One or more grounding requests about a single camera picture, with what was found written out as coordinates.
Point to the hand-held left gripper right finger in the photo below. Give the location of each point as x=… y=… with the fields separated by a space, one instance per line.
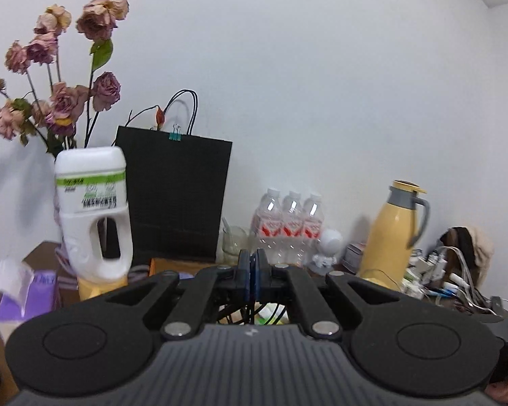
x=264 y=273

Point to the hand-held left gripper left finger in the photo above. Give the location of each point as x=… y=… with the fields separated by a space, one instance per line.
x=226 y=281

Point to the red cardboard box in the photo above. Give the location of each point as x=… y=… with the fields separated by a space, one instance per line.
x=173 y=265

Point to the glass cup with spoon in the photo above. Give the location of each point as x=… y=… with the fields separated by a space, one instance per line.
x=235 y=243

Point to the clear water bottle red label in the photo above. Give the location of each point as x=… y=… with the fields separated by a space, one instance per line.
x=313 y=228
x=293 y=226
x=269 y=224

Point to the white robot-shaped speaker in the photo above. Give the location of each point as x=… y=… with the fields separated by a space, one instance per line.
x=328 y=247

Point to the small grey box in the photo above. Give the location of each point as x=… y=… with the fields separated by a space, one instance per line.
x=354 y=258

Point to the black paper bag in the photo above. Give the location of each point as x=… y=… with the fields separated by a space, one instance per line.
x=178 y=194

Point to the brown bag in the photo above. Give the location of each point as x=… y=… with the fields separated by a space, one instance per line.
x=476 y=249

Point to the yellow thermos jug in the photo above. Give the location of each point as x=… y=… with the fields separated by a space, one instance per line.
x=389 y=237

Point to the green binder clip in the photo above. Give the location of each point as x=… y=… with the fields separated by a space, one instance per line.
x=175 y=136

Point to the white detergent bottle yellow cap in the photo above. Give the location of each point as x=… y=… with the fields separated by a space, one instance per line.
x=91 y=177

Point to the dried red leaf twig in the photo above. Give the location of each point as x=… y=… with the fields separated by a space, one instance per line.
x=160 y=115

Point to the purple tissue pack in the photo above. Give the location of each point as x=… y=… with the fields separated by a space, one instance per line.
x=42 y=292

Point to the dried pink rose bouquet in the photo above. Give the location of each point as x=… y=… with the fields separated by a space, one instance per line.
x=99 y=19

